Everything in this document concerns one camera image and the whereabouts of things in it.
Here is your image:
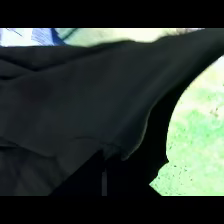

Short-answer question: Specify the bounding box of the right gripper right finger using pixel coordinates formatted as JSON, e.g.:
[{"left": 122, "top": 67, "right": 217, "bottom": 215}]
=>
[{"left": 106, "top": 153, "right": 162, "bottom": 197}]

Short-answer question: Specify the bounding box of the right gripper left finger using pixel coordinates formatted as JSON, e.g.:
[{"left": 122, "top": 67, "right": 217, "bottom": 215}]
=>
[{"left": 49, "top": 151, "right": 106, "bottom": 197}]

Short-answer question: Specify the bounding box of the black garment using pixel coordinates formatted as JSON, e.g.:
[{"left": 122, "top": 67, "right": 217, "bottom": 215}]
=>
[{"left": 0, "top": 28, "right": 224, "bottom": 197}]

